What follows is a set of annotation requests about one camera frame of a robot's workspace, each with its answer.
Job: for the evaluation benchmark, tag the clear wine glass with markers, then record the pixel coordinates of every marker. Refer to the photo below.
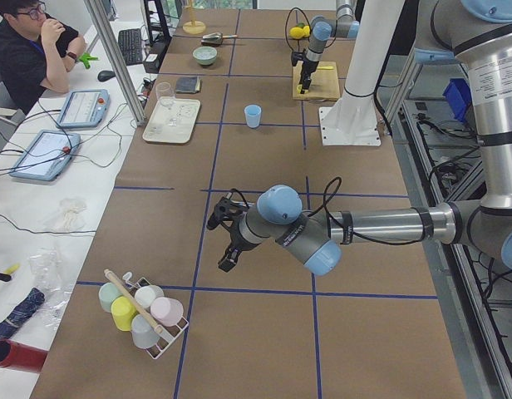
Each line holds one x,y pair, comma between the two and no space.
166,97

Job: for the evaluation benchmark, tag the white gloves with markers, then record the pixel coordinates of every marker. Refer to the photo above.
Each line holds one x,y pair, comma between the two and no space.
69,217

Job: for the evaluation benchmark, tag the grey folded cloth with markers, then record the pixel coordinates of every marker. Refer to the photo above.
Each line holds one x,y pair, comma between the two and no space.
188,85

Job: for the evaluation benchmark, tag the cream bear tray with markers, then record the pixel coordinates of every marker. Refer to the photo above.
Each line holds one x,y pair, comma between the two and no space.
158,129

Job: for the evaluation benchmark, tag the green cup on rack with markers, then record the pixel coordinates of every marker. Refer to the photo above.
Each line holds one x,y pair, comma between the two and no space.
107,294

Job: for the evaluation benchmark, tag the black computer mouse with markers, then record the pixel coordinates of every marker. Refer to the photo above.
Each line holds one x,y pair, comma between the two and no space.
105,75

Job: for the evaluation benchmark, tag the yellow whole lemon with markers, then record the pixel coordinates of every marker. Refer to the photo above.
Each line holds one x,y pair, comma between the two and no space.
296,33

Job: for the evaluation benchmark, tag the blue plastic cup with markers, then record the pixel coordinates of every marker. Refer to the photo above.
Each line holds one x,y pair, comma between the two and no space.
252,115

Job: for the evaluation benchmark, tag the wooden mug tree stand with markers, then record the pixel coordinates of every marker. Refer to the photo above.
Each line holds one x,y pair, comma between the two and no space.
192,26

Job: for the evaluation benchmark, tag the blue teach pendant far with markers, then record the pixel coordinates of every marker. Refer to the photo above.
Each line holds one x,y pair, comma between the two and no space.
83,109

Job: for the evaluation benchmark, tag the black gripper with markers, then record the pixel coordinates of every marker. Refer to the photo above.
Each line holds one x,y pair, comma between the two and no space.
308,66
235,239

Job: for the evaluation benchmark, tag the pink cup on rack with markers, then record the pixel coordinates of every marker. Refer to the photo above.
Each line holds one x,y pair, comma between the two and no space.
168,311

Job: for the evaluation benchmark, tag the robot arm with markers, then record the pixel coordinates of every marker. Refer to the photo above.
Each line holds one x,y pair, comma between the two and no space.
477,34
344,25

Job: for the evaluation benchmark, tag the wooden cutting board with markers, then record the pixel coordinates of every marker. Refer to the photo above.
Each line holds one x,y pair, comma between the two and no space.
324,86

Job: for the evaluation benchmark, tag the blue teach pendant near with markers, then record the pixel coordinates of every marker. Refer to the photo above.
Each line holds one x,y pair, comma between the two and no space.
47,156

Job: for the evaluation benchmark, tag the folded dark umbrella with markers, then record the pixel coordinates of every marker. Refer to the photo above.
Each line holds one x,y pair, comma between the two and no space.
21,313

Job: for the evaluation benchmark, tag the red cylinder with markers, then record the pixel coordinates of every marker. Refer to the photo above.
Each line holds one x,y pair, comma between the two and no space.
21,357

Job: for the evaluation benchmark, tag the green bowl of ice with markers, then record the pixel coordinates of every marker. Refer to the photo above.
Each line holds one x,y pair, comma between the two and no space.
205,55

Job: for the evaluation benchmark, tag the grey cup on rack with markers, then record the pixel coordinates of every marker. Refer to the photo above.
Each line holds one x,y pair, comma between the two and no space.
143,335

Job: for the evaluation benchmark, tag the yellow cup on rack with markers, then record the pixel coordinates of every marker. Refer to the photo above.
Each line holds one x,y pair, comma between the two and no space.
123,312

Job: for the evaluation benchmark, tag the black keyboard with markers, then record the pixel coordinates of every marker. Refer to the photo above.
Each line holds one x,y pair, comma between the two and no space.
130,44

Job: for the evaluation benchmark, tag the steel ice scoop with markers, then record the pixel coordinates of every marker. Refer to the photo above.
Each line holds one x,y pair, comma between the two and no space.
216,39

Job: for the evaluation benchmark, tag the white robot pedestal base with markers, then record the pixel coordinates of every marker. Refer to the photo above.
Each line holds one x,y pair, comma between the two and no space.
352,120

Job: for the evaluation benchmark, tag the white cup on rack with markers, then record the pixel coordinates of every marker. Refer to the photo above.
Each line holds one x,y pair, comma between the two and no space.
146,295

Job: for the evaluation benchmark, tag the blue teach pendant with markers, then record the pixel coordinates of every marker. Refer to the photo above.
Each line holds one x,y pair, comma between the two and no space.
83,109
47,156

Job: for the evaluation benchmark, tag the seated person in black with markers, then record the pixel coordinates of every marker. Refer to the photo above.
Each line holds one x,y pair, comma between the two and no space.
37,52

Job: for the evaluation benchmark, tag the white cup rack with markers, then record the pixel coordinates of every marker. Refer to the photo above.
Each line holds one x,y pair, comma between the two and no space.
167,335

